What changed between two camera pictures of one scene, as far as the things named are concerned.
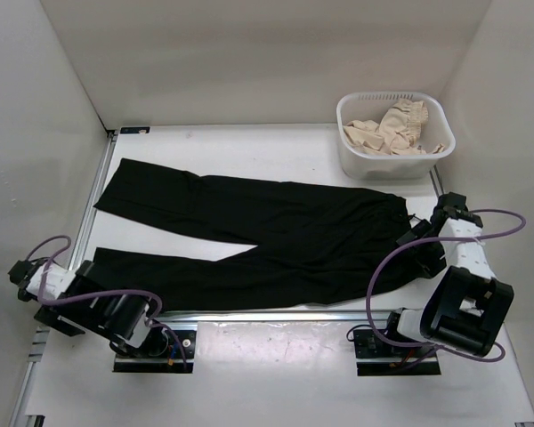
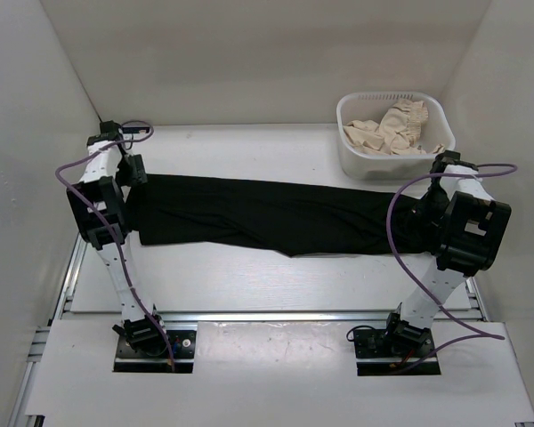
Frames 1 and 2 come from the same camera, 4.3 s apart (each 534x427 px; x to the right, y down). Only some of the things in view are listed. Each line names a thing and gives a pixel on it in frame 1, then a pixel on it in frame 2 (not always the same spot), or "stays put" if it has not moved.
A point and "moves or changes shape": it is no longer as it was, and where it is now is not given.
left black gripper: [52, 318] to [139, 175]
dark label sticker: [134, 129] stays put
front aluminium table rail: [271, 317] stays put
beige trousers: [395, 133] stays put
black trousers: [316, 240] moves or changes shape
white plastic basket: [393, 135] stays put
